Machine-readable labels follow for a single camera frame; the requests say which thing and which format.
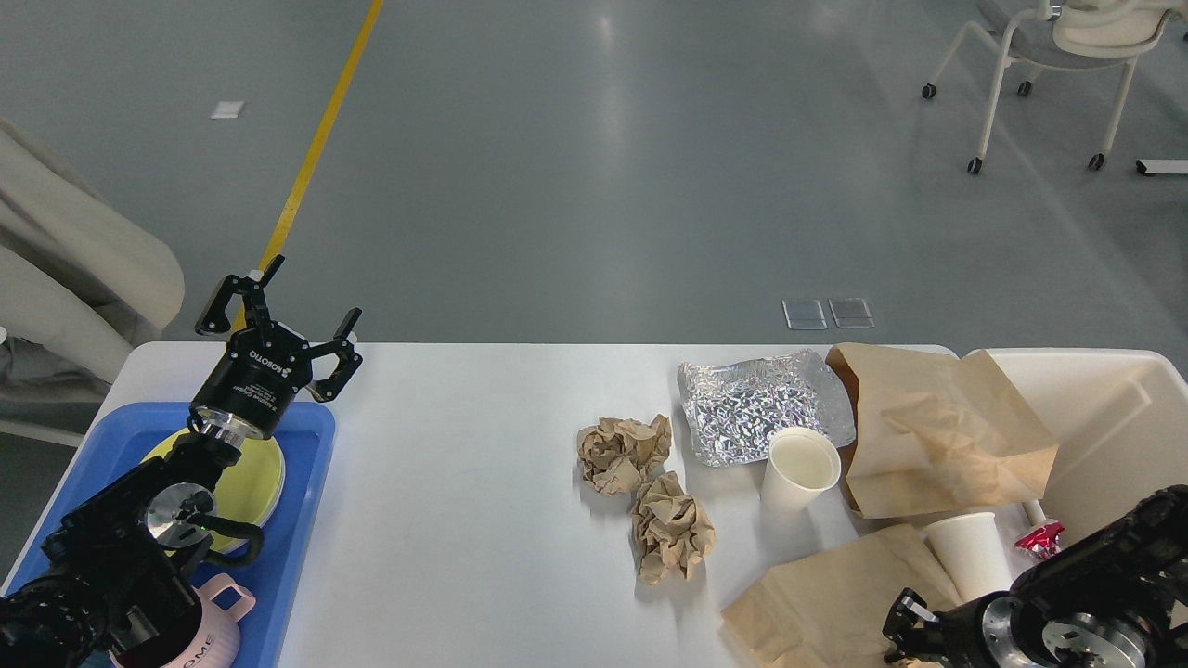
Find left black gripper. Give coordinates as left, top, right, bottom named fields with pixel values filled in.
left=189, top=254, right=364, bottom=441

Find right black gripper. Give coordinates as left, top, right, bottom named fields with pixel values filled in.
left=883, top=588, right=1022, bottom=667

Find yellow plastic plate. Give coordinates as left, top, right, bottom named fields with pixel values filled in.
left=139, top=439, right=286, bottom=559

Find pink ceramic mug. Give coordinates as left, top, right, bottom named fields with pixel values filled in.
left=108, top=573, right=255, bottom=667

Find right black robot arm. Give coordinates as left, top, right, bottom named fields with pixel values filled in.
left=883, top=483, right=1187, bottom=667

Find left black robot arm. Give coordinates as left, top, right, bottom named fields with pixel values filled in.
left=4, top=256, right=362, bottom=667

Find lying white paper cup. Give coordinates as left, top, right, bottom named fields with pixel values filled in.
left=923, top=511, right=1013, bottom=603

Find crushed red can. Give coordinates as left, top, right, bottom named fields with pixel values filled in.
left=1013, top=519, right=1064, bottom=562

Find beige fabric cover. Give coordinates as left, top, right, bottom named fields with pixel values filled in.
left=1, top=120, right=187, bottom=424

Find large brown paper bag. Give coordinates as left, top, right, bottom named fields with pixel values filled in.
left=826, top=344, right=1060, bottom=519

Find upright white paper cup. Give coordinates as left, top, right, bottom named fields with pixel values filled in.
left=760, top=427, right=841, bottom=513

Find lower crumpled brown paper ball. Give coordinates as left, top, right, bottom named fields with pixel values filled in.
left=631, top=472, right=718, bottom=586

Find crumpled brown paper ball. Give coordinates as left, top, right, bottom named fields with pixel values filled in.
left=631, top=472, right=718, bottom=586
left=576, top=414, right=672, bottom=494

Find crumpled aluminium foil sheet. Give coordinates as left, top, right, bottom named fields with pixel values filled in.
left=678, top=349, right=857, bottom=467

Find white plastic bin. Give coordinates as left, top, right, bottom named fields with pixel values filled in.
left=962, top=348, right=1188, bottom=632

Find right floor socket plate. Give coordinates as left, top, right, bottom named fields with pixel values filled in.
left=828, top=297, right=876, bottom=328

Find floor socket plate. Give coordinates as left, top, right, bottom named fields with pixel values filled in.
left=781, top=300, right=829, bottom=330
left=828, top=297, right=876, bottom=328

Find left floor socket plate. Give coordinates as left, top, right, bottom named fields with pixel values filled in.
left=781, top=300, right=829, bottom=330

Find upper crumpled brown paper ball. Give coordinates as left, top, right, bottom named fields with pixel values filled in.
left=576, top=414, right=672, bottom=494

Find white floor bar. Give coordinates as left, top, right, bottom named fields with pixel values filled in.
left=1135, top=158, right=1188, bottom=177

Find white office chair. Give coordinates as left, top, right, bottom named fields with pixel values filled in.
left=921, top=1, right=1184, bottom=175

